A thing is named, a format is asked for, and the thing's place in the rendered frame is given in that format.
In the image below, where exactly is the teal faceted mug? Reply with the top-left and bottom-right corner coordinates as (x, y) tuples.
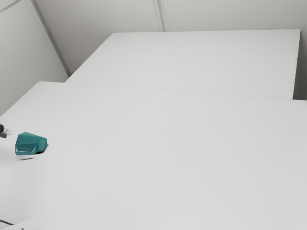
(14, 131), (49, 157)

